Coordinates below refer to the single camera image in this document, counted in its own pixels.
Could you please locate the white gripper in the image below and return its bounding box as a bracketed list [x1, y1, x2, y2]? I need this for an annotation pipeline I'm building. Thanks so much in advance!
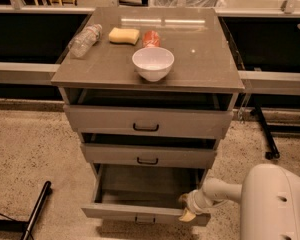
[178, 190, 213, 222]

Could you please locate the grey bottom drawer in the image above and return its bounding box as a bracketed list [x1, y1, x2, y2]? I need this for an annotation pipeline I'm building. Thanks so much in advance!
[82, 164, 206, 224]

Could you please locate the white bowl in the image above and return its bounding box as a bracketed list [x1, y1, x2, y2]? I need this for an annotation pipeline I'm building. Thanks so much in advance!
[132, 47, 175, 82]

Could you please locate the black stand leg right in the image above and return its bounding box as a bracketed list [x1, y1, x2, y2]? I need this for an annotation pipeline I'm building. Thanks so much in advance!
[250, 105, 280, 160]

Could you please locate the grey drawer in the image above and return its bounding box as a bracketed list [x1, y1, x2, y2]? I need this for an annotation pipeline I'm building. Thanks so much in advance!
[81, 143, 216, 169]
[64, 105, 233, 139]
[82, 164, 206, 224]

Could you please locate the black stand leg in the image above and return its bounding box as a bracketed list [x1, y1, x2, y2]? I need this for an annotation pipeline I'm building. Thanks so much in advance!
[0, 181, 52, 240]
[250, 105, 280, 160]

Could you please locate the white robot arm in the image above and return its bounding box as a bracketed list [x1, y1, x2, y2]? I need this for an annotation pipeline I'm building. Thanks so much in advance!
[179, 164, 300, 240]

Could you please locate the black stand leg left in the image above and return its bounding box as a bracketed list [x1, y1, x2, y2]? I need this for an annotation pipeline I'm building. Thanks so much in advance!
[0, 181, 52, 240]

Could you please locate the yellow sponge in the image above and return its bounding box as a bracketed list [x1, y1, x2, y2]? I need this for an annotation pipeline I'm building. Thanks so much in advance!
[108, 27, 140, 45]

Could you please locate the grey top drawer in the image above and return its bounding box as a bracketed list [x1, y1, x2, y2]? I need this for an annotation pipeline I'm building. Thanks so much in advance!
[64, 105, 233, 139]

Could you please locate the grey drawer cabinet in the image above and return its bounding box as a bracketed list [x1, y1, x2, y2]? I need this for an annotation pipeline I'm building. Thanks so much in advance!
[50, 6, 246, 198]

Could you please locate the clear plastic water bottle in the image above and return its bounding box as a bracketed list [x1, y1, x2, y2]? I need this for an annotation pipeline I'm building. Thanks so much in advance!
[68, 24, 102, 58]

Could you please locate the grey middle drawer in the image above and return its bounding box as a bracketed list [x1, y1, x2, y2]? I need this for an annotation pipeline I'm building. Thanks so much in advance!
[81, 143, 216, 169]

